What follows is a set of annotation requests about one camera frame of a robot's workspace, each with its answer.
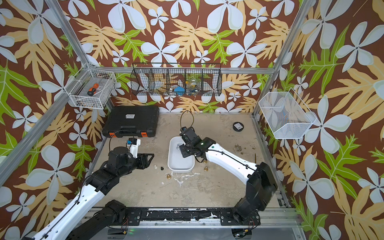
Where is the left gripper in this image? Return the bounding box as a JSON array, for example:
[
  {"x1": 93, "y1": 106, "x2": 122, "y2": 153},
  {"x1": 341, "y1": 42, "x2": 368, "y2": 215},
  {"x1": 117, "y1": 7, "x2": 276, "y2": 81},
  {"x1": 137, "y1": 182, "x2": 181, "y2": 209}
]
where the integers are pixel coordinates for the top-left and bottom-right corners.
[{"x1": 118, "y1": 151, "x2": 155, "y2": 178}]

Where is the black wire basket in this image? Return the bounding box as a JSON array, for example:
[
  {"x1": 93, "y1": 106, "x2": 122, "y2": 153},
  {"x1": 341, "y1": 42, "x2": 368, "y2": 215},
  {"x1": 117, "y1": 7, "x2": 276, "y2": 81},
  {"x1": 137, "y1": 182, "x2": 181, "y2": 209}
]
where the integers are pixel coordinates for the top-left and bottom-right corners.
[{"x1": 129, "y1": 63, "x2": 223, "y2": 97}]

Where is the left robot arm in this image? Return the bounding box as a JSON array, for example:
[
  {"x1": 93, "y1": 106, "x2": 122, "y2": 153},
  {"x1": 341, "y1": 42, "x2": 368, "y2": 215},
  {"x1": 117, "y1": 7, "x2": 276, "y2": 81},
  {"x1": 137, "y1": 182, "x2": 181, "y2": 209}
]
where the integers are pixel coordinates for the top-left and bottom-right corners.
[{"x1": 31, "y1": 147, "x2": 155, "y2": 240}]

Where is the clear plastic container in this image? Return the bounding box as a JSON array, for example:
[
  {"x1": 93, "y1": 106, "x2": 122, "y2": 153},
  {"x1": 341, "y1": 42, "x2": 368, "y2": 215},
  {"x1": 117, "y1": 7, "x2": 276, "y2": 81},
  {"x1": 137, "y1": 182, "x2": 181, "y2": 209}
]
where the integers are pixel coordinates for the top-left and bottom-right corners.
[{"x1": 186, "y1": 78, "x2": 201, "y2": 94}]

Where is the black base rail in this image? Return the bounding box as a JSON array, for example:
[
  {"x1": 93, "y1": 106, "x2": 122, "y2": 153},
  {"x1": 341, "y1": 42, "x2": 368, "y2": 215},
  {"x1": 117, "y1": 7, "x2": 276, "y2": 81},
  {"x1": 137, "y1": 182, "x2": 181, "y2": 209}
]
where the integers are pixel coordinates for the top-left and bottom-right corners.
[{"x1": 99, "y1": 206, "x2": 262, "y2": 227}]

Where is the white wire basket right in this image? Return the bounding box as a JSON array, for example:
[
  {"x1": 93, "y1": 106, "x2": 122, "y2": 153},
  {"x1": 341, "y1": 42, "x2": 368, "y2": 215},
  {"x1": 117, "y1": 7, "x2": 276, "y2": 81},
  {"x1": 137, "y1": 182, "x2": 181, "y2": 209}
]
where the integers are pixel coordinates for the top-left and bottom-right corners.
[{"x1": 259, "y1": 88, "x2": 317, "y2": 140}]

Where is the red black screwdriver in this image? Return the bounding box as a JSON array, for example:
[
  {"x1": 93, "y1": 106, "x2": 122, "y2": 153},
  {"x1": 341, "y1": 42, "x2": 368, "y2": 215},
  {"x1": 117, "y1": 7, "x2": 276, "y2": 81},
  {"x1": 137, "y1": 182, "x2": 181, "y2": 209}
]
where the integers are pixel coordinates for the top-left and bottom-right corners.
[{"x1": 87, "y1": 84, "x2": 99, "y2": 97}]

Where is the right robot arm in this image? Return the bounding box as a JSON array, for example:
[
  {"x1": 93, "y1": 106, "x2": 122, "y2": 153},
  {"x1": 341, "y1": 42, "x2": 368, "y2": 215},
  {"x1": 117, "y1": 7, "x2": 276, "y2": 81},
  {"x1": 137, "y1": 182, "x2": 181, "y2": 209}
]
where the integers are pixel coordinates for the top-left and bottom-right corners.
[{"x1": 180, "y1": 127, "x2": 278, "y2": 225}]

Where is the black tool case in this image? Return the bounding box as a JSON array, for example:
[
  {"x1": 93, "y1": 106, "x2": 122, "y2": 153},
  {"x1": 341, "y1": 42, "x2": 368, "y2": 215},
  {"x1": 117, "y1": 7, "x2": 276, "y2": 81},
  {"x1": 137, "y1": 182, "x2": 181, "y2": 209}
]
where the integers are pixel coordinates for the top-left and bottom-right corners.
[{"x1": 102, "y1": 106, "x2": 160, "y2": 138}]

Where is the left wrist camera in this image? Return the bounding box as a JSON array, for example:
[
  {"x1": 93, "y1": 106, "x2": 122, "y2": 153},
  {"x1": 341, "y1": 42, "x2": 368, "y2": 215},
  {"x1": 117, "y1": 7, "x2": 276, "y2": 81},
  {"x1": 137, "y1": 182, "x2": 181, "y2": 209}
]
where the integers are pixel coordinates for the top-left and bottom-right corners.
[{"x1": 127, "y1": 138, "x2": 141, "y2": 159}]

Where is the white wire basket left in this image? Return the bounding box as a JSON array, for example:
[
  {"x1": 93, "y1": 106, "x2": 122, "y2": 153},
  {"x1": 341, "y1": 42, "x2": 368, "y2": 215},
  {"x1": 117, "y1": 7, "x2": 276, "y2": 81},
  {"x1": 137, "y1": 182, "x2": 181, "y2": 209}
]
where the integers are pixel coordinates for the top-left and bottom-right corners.
[{"x1": 66, "y1": 64, "x2": 117, "y2": 110}]

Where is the white wire basket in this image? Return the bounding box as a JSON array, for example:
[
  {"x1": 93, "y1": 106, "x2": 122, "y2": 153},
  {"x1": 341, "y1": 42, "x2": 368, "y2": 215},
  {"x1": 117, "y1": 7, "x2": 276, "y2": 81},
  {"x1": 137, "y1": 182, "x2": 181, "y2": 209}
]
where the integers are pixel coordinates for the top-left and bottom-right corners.
[
  {"x1": 259, "y1": 88, "x2": 317, "y2": 140},
  {"x1": 66, "y1": 64, "x2": 117, "y2": 110}
]

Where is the white plastic storage box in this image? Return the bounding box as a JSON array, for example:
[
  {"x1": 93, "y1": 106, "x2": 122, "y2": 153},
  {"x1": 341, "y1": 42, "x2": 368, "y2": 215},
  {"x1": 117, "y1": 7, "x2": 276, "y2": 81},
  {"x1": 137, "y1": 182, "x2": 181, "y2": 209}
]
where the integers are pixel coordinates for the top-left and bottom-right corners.
[{"x1": 168, "y1": 137, "x2": 195, "y2": 173}]

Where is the blue object in basket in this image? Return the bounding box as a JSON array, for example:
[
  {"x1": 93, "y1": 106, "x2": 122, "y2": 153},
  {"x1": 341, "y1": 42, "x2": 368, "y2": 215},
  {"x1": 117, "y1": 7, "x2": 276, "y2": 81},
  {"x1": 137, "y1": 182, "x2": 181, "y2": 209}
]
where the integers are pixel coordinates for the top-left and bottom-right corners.
[{"x1": 174, "y1": 87, "x2": 185, "y2": 96}]

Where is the black round tape disc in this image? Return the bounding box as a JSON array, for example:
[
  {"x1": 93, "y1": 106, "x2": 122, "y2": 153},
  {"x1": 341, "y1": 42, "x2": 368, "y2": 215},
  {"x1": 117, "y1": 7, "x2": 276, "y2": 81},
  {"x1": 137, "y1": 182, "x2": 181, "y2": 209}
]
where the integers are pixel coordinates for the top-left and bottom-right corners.
[{"x1": 233, "y1": 122, "x2": 244, "y2": 132}]

